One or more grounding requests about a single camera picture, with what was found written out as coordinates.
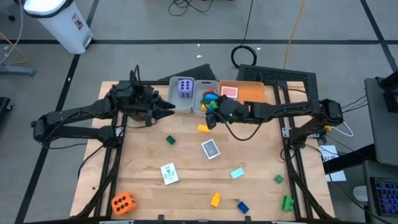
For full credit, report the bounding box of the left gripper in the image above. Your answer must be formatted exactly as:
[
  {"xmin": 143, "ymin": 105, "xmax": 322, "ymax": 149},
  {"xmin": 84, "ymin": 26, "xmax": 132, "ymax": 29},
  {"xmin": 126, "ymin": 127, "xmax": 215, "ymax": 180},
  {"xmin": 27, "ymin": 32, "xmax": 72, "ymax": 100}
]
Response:
[{"xmin": 110, "ymin": 80, "xmax": 177, "ymax": 127}]

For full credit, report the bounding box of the white plastic bin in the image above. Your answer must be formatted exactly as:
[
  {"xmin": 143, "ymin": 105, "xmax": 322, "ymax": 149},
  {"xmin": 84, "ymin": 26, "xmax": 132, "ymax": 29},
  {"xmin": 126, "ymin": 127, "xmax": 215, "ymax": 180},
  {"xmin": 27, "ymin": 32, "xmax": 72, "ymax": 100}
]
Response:
[
  {"xmin": 167, "ymin": 76, "xmax": 195, "ymax": 114},
  {"xmin": 192, "ymin": 80, "xmax": 220, "ymax": 118}
]

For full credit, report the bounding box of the red playing card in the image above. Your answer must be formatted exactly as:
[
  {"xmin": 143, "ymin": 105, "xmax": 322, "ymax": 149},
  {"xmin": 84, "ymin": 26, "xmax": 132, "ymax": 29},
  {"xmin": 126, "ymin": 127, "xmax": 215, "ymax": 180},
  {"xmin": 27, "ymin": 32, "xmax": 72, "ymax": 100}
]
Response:
[{"xmin": 221, "ymin": 86, "xmax": 239, "ymax": 100}]

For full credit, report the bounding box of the purple foam die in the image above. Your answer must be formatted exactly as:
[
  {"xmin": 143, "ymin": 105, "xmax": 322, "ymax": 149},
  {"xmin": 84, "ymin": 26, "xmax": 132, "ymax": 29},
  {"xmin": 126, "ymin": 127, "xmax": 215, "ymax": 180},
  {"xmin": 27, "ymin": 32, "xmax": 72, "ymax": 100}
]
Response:
[{"xmin": 177, "ymin": 78, "xmax": 194, "ymax": 99}]

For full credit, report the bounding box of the blue-backed card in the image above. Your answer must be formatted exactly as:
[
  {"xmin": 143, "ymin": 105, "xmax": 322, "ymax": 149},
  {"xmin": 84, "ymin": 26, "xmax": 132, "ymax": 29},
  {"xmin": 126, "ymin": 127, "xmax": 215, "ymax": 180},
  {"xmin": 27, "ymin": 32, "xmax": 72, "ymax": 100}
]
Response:
[{"xmin": 200, "ymin": 138, "xmax": 222, "ymax": 161}]

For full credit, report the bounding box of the teal toy brick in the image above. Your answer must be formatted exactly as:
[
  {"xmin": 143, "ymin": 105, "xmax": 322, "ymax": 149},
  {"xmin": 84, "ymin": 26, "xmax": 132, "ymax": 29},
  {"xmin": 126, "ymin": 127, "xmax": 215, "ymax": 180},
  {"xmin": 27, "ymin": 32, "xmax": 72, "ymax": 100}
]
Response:
[{"xmin": 229, "ymin": 167, "xmax": 246, "ymax": 180}]

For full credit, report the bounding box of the large green toy brick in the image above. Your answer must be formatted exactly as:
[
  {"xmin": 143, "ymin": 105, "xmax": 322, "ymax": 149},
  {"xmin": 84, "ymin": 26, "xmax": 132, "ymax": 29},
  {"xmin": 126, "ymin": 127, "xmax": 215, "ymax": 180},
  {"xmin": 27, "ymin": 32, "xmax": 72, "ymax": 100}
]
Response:
[{"xmin": 281, "ymin": 195, "xmax": 295, "ymax": 213}]

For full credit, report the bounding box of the orange translucent tray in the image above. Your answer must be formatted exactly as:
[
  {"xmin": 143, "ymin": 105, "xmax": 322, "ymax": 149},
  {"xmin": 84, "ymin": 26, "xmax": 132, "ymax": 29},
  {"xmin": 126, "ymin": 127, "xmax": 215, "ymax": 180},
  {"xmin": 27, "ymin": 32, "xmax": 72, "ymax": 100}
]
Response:
[{"xmin": 218, "ymin": 80, "xmax": 266, "ymax": 106}]

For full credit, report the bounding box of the black perforated computer case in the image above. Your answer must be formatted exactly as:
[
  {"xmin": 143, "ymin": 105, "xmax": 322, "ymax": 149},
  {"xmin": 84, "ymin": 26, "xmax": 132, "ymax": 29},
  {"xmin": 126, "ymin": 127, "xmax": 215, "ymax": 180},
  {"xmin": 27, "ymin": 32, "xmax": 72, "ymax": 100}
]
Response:
[{"xmin": 236, "ymin": 64, "xmax": 319, "ymax": 107}]

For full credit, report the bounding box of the teal playing card box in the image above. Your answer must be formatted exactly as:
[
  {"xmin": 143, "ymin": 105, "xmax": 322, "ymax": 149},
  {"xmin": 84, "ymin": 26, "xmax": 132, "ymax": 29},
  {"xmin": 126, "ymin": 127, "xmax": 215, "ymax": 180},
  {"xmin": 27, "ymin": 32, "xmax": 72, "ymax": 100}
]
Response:
[{"xmin": 160, "ymin": 162, "xmax": 180, "ymax": 186}]

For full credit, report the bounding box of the yellow toy brick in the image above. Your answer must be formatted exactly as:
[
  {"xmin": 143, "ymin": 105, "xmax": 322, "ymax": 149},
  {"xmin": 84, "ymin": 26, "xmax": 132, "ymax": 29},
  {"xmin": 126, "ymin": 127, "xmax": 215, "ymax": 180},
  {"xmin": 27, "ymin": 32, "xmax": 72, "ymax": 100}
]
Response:
[{"xmin": 210, "ymin": 192, "xmax": 222, "ymax": 208}]

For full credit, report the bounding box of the dark blue toy brick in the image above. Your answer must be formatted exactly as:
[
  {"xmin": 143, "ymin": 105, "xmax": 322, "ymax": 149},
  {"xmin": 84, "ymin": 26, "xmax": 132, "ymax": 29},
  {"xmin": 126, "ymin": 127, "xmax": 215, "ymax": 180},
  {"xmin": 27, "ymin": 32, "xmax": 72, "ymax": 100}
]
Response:
[{"xmin": 236, "ymin": 200, "xmax": 251, "ymax": 215}]

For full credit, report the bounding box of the orange foam die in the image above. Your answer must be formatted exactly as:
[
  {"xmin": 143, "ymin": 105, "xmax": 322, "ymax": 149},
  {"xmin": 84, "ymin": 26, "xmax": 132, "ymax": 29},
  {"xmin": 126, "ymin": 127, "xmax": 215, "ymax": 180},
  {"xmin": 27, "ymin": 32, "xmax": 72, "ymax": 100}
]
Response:
[{"xmin": 111, "ymin": 191, "xmax": 138, "ymax": 217}]

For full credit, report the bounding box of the white paper sheet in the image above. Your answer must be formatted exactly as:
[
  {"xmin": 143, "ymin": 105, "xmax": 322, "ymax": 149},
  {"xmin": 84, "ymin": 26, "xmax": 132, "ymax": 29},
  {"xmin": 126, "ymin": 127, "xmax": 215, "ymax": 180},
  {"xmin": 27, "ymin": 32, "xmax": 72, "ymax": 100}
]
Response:
[{"xmin": 318, "ymin": 144, "xmax": 347, "ymax": 182}]

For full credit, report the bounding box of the white trash can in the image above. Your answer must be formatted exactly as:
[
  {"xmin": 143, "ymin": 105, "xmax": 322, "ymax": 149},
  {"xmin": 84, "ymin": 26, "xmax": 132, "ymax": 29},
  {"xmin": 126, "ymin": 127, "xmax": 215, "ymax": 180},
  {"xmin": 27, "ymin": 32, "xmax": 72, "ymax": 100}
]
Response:
[{"xmin": 23, "ymin": 0, "xmax": 94, "ymax": 55}]

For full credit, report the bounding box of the grey desk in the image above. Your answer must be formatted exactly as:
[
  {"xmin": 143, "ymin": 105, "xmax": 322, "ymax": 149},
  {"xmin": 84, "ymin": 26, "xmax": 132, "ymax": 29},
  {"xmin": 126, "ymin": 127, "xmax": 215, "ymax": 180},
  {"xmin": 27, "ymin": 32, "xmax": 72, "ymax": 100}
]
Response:
[{"xmin": 363, "ymin": 76, "xmax": 398, "ymax": 166}]

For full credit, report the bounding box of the white computer mouse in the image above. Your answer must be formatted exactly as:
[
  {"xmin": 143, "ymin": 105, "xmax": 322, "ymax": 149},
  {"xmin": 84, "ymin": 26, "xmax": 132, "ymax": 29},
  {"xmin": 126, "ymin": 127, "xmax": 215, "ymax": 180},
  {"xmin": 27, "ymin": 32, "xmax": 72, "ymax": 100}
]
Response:
[{"xmin": 352, "ymin": 184, "xmax": 369, "ymax": 203}]

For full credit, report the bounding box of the grey stand base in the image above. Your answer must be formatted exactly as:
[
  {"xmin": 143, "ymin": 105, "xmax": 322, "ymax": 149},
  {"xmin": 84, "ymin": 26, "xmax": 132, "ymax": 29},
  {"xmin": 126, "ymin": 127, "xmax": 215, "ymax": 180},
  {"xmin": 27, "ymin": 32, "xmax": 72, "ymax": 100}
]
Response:
[{"xmin": 0, "ymin": 63, "xmax": 36, "ymax": 77}]

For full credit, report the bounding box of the black desk device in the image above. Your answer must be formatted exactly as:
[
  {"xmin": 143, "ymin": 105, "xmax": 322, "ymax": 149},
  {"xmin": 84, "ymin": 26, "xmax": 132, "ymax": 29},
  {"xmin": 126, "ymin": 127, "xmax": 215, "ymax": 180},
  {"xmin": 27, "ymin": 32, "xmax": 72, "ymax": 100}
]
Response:
[{"xmin": 375, "ymin": 68, "xmax": 398, "ymax": 113}]

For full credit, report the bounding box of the backlit black keyboard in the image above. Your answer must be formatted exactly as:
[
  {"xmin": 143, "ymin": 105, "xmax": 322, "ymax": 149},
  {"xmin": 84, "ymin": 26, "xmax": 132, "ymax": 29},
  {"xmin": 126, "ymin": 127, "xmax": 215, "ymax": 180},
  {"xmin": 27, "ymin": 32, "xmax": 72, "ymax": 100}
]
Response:
[{"xmin": 369, "ymin": 176, "xmax": 398, "ymax": 218}]

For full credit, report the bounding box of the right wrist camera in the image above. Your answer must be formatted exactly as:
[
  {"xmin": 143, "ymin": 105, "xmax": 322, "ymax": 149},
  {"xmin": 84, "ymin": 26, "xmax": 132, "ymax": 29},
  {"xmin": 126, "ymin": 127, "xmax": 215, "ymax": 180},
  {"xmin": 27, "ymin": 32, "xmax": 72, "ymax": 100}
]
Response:
[{"xmin": 205, "ymin": 112, "xmax": 217, "ymax": 130}]

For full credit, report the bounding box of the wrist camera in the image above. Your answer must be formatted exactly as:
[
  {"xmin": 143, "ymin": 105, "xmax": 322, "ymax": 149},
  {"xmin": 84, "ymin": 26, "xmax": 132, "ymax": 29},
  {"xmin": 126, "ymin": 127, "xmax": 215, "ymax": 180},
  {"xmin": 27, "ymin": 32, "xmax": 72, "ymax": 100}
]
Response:
[
  {"xmin": 111, "ymin": 81, "xmax": 135, "ymax": 100},
  {"xmin": 205, "ymin": 112, "xmax": 217, "ymax": 130}
]

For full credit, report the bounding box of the black right camera cable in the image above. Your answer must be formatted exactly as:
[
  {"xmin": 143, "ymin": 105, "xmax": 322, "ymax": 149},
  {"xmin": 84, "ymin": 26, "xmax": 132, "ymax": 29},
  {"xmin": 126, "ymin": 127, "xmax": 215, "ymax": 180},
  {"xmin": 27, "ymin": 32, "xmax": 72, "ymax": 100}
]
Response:
[{"xmin": 214, "ymin": 113, "xmax": 265, "ymax": 142}]

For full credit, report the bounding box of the black camera cable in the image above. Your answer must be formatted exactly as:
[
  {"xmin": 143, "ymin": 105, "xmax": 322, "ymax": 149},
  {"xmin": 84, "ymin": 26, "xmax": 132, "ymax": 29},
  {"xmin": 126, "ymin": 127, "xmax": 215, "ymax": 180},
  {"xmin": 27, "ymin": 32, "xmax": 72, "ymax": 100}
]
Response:
[
  {"xmin": 129, "ymin": 64, "xmax": 141, "ymax": 84},
  {"xmin": 214, "ymin": 113, "xmax": 265, "ymax": 142}
]

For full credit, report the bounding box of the black cable by bucket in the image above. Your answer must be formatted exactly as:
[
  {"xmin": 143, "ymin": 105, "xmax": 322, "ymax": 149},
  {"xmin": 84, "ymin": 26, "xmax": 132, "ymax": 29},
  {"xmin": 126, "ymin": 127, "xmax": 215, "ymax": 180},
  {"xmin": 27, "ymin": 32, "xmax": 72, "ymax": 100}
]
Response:
[{"xmin": 124, "ymin": 119, "xmax": 160, "ymax": 129}]

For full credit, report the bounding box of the black left camera cable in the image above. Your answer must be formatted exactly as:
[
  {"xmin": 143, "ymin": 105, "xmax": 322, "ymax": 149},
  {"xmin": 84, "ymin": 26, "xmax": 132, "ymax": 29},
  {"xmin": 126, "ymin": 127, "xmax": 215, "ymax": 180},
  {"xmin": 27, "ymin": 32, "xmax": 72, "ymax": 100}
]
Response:
[{"xmin": 129, "ymin": 64, "xmax": 141, "ymax": 84}]

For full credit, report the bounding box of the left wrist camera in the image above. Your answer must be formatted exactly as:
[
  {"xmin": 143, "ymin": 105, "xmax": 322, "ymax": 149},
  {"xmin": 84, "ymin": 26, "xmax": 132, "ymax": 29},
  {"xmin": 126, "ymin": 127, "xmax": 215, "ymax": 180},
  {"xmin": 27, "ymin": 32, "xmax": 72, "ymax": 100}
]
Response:
[{"xmin": 111, "ymin": 81, "xmax": 135, "ymax": 100}]

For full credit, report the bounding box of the coiled black floor cable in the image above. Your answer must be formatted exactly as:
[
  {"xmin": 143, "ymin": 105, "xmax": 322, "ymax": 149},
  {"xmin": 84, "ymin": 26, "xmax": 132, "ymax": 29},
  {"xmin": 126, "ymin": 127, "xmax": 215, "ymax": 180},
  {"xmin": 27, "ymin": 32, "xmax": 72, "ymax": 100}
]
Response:
[{"xmin": 230, "ymin": 0, "xmax": 258, "ymax": 70}]

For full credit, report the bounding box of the yellow cable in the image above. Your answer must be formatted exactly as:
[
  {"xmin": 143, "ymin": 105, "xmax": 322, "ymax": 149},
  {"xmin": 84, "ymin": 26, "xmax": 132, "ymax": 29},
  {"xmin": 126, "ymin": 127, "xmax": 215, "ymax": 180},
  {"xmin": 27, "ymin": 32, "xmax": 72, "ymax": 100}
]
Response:
[{"xmin": 282, "ymin": 0, "xmax": 308, "ymax": 70}]

